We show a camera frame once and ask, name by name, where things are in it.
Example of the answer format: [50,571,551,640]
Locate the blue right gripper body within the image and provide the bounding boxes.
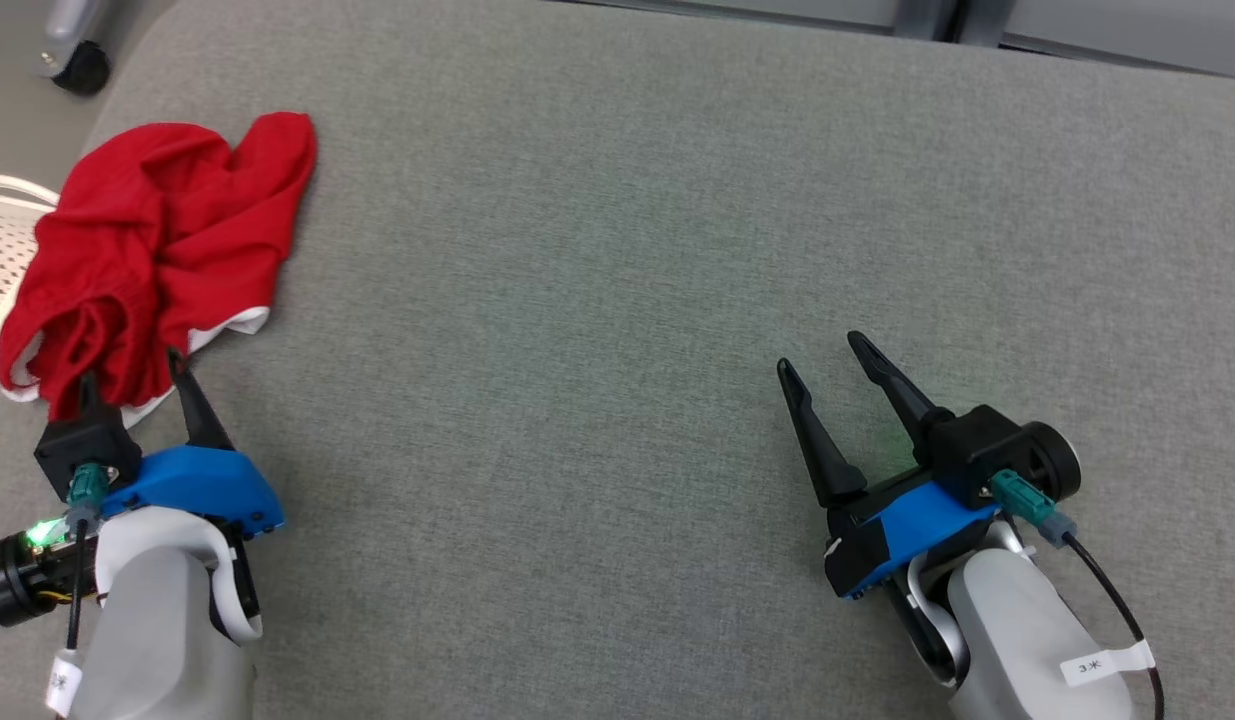
[823,465,1003,603]

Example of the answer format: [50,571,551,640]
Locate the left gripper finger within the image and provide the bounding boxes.
[75,368,106,426]
[165,348,236,453]

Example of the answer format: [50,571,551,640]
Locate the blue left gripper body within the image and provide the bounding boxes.
[99,445,287,543]

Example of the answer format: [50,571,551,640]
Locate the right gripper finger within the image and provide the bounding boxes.
[775,357,870,509]
[845,330,956,469]

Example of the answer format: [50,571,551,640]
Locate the red garment white hem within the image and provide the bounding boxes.
[0,110,318,423]

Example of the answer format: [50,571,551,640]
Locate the white perforated laundry basket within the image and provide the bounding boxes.
[0,174,62,399]

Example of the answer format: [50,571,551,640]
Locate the silver leg with black caster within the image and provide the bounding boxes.
[37,0,114,98]

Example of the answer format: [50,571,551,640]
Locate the left camera cable teal plug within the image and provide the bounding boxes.
[43,460,113,718]

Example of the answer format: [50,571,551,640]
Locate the camera cable teal plug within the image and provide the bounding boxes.
[43,460,113,718]
[990,468,1168,720]

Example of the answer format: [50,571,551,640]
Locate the right camera cable teal plug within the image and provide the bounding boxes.
[990,468,1168,720]

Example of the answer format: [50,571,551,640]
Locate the grey partition wall post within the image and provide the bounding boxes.
[892,0,1008,48]

